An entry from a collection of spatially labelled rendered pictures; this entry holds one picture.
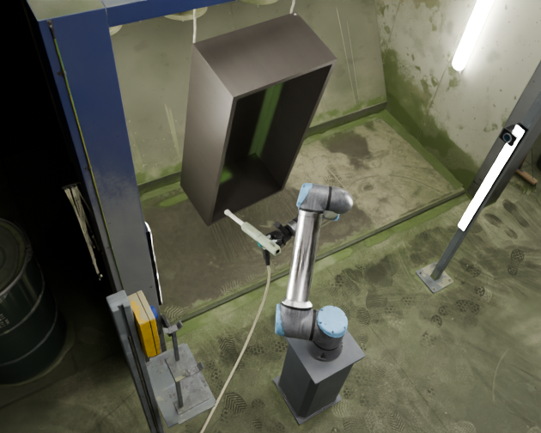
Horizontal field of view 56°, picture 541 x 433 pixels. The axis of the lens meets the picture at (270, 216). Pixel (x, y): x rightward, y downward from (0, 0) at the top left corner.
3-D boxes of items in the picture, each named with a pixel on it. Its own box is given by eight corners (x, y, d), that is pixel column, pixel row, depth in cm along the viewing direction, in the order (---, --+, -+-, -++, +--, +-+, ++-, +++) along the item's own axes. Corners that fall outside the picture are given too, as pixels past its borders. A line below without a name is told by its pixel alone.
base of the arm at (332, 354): (349, 350, 258) (354, 342, 250) (319, 368, 251) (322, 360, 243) (328, 320, 268) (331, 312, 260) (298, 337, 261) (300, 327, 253)
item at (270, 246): (284, 272, 295) (280, 244, 280) (277, 277, 293) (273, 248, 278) (234, 232, 325) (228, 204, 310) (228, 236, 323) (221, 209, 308)
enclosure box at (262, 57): (179, 185, 334) (192, 43, 232) (255, 152, 359) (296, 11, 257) (207, 227, 323) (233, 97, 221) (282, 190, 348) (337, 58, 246)
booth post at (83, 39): (140, 372, 307) (37, 21, 131) (130, 348, 317) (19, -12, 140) (168, 359, 314) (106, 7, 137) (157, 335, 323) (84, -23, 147)
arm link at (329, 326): (342, 351, 247) (349, 335, 233) (306, 346, 247) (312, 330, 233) (343, 323, 256) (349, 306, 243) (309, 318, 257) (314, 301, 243)
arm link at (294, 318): (308, 345, 239) (334, 186, 231) (271, 339, 239) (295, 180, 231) (307, 334, 254) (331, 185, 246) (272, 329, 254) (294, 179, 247)
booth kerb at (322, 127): (99, 210, 377) (96, 199, 367) (98, 209, 378) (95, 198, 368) (384, 112, 477) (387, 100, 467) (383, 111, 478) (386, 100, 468)
